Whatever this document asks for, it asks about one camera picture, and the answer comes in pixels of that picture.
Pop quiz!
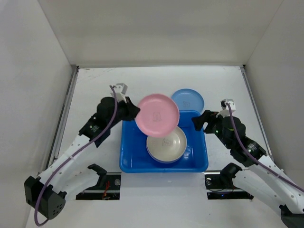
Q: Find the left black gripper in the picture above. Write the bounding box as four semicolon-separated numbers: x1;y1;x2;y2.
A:
108;96;141;128

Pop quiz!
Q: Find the blue plate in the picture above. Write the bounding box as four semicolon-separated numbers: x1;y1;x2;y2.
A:
171;88;205;113

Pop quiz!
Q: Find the pink plate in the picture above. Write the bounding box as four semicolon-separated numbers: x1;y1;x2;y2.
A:
135;94;180;137

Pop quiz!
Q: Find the cream plate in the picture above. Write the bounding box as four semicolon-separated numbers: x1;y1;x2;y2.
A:
146;127;187;155

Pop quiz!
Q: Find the purple plate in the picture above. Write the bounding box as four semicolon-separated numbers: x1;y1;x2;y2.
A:
148;152;183;164

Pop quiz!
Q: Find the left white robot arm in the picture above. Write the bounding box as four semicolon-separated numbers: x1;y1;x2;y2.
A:
24;97;140;226

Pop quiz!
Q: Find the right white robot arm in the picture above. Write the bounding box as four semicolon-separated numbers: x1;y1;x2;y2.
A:
192;110;304;228

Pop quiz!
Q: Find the blue plastic bin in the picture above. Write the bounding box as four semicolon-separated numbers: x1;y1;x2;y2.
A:
119;110;209;173

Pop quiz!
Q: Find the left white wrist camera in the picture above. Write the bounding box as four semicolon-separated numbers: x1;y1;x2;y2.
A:
110;83;128;103

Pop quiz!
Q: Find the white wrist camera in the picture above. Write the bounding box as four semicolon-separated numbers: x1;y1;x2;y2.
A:
216;99;236;117
110;83;128;103

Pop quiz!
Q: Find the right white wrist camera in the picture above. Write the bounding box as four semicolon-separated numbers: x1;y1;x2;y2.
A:
216;99;236;117

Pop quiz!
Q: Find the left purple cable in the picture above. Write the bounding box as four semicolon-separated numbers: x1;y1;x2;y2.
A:
34;85;118;226

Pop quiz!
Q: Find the left aluminium rail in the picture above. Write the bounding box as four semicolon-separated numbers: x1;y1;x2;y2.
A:
43;65;79;170

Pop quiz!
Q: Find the aluminium rail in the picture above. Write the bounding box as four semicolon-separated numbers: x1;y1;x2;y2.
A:
240;65;275;162
43;65;79;170

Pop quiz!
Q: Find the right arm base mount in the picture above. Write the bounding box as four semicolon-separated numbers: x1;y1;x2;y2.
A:
204;171;254;200

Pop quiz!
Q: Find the right aluminium rail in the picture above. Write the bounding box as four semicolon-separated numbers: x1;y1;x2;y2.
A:
240;65;275;162

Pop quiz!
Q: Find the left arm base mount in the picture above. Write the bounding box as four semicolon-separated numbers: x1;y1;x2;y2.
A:
76;164;121;200

